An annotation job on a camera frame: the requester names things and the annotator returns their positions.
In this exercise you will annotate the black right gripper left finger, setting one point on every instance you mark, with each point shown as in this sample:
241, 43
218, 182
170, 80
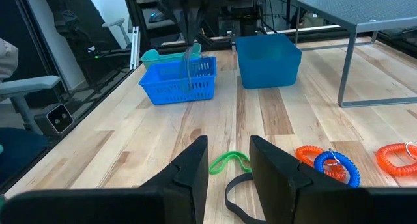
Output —
97, 207

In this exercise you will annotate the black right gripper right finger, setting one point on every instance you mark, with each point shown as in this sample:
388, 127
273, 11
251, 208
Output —
325, 207

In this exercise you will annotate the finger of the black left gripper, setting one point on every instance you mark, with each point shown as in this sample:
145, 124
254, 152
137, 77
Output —
202, 12
177, 12

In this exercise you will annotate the thin brown rubber band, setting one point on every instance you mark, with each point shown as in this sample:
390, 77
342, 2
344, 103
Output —
190, 64

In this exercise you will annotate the large black rubber band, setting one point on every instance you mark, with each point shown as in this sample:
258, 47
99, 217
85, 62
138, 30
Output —
228, 198

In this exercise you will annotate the green rubber band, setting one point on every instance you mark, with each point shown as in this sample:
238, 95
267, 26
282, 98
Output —
213, 168

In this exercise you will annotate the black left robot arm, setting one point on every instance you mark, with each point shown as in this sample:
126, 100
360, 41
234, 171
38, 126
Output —
244, 25

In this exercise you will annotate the grey office chair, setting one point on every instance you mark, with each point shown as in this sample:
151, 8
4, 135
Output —
29, 85

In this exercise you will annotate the mint green plastic bin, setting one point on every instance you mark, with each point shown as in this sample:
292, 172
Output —
156, 58

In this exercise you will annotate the blue slotted plastic basket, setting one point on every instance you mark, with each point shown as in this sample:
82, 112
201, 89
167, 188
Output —
163, 87

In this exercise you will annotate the dark teal plastic bin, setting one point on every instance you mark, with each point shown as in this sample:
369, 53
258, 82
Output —
267, 67

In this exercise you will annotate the grey perforated metal shelf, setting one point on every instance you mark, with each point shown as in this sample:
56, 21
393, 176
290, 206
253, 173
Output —
358, 9

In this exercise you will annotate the person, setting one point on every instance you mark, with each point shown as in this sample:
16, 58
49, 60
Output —
6, 58

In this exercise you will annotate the silver aluminium bracket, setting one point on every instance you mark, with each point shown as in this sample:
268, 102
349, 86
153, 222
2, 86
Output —
134, 51

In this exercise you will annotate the black cube table camera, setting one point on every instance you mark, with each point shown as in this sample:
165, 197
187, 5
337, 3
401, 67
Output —
58, 120

